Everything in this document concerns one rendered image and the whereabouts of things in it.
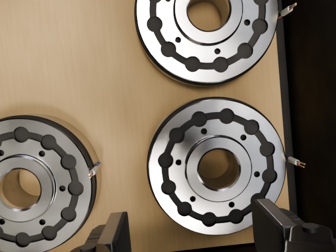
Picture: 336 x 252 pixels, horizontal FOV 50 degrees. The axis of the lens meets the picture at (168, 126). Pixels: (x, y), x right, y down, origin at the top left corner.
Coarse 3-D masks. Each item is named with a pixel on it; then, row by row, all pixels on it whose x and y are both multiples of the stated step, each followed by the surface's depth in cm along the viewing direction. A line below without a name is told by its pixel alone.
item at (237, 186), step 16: (208, 144) 25; (224, 144) 26; (240, 144) 26; (192, 160) 26; (240, 160) 26; (192, 176) 26; (240, 176) 26; (208, 192) 26; (224, 192) 26; (240, 192) 26
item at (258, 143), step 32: (160, 128) 26; (192, 128) 26; (224, 128) 26; (256, 128) 26; (160, 160) 26; (256, 160) 26; (160, 192) 26; (192, 192) 26; (256, 192) 26; (192, 224) 26; (224, 224) 26
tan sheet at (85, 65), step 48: (0, 0) 28; (48, 0) 28; (96, 0) 28; (0, 48) 28; (48, 48) 28; (96, 48) 28; (0, 96) 28; (48, 96) 29; (96, 96) 29; (144, 96) 29; (192, 96) 29; (240, 96) 29; (96, 144) 29; (144, 144) 29; (144, 192) 29; (144, 240) 30; (192, 240) 30; (240, 240) 30
